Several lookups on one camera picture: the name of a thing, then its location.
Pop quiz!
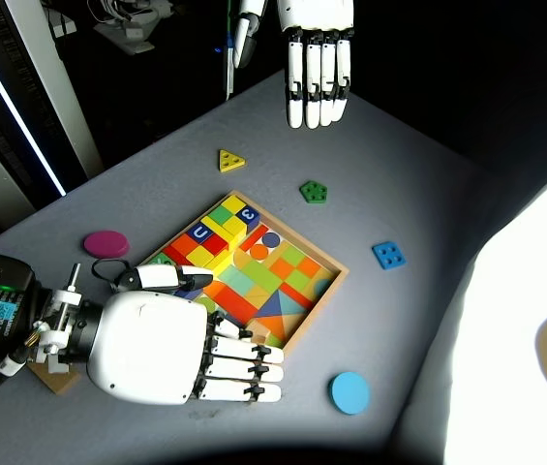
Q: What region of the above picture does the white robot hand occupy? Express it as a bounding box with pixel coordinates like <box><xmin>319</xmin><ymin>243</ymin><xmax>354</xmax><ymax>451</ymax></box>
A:
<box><xmin>86</xmin><ymin>263</ymin><xmax>285</xmax><ymax>406</ymax></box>
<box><xmin>231</xmin><ymin>0</ymin><xmax>354</xmax><ymax>130</ymax></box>

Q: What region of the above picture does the natural wood arch block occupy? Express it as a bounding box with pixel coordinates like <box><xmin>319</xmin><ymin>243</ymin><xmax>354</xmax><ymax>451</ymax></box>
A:
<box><xmin>245</xmin><ymin>318</ymin><xmax>275</xmax><ymax>343</ymax></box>

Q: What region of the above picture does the plain wooden rectangular plank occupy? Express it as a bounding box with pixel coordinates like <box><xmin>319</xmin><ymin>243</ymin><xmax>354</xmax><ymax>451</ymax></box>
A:
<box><xmin>25</xmin><ymin>360</ymin><xmax>82</xmax><ymax>396</ymax></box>

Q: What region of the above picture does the magenta wooden disc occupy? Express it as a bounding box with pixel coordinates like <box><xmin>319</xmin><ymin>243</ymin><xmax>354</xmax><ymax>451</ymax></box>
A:
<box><xmin>82</xmin><ymin>230</ymin><xmax>131</xmax><ymax>258</ymax></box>

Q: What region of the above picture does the yellow triangle holed piece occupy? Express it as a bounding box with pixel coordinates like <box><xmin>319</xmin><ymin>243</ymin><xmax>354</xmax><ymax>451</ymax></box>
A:
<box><xmin>218</xmin><ymin>148</ymin><xmax>248</xmax><ymax>174</ymax></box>

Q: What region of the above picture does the green pentagon holed piece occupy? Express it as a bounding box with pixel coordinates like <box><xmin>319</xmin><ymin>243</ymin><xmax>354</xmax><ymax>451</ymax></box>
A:
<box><xmin>299</xmin><ymin>179</ymin><xmax>330</xmax><ymax>204</ymax></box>

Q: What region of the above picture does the wooden tray with printed base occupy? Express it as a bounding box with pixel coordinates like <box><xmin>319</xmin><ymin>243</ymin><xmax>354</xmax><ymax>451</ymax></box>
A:
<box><xmin>137</xmin><ymin>189</ymin><xmax>350</xmax><ymax>358</ymax></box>

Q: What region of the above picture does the white background equipment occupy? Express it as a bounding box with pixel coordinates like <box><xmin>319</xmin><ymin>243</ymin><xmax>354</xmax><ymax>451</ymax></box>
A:
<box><xmin>43</xmin><ymin>0</ymin><xmax>177</xmax><ymax>57</ymax></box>

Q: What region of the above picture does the blue wooden disc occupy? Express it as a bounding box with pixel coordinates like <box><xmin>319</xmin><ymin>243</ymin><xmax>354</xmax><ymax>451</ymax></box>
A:
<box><xmin>328</xmin><ymin>371</ymin><xmax>372</xmax><ymax>417</ymax></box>

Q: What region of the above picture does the grey table cloth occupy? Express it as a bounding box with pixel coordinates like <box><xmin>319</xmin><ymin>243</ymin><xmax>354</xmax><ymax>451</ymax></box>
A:
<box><xmin>0</xmin><ymin>70</ymin><xmax>497</xmax><ymax>465</ymax></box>

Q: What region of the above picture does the blue square four-hole piece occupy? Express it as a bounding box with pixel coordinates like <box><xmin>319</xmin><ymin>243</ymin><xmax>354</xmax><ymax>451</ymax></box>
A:
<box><xmin>372</xmin><ymin>240</ymin><xmax>408</xmax><ymax>271</ymax></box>

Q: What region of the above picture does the white light strip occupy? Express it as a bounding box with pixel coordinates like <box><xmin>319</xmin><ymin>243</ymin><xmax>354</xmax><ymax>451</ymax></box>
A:
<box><xmin>0</xmin><ymin>14</ymin><xmax>68</xmax><ymax>198</ymax></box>

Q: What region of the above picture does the black loop cable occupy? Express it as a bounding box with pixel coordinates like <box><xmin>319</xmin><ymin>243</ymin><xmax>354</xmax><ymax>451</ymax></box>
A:
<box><xmin>90</xmin><ymin>258</ymin><xmax>133</xmax><ymax>293</ymax></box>

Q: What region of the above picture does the white frame pillar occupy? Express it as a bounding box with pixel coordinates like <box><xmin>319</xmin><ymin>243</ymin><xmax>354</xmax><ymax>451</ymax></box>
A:
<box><xmin>4</xmin><ymin>0</ymin><xmax>106</xmax><ymax>178</ymax></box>

